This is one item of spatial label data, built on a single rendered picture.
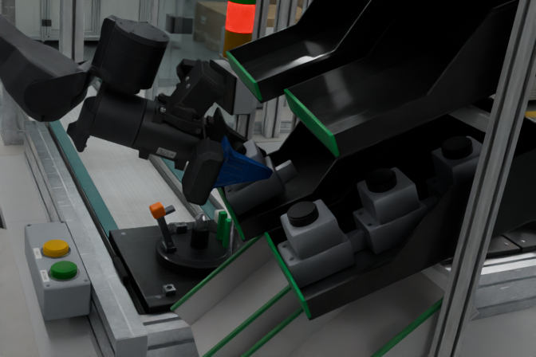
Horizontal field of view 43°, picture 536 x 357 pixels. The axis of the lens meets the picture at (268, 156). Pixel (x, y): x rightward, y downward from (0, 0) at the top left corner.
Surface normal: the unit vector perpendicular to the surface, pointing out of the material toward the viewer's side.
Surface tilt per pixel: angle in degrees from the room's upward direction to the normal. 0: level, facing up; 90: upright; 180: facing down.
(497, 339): 0
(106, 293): 0
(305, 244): 90
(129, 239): 0
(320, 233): 90
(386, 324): 45
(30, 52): 26
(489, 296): 90
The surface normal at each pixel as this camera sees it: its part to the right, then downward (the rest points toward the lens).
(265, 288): -0.58, -0.66
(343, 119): -0.29, -0.84
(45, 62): 0.55, -0.77
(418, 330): 0.27, 0.38
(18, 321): 0.12, -0.93
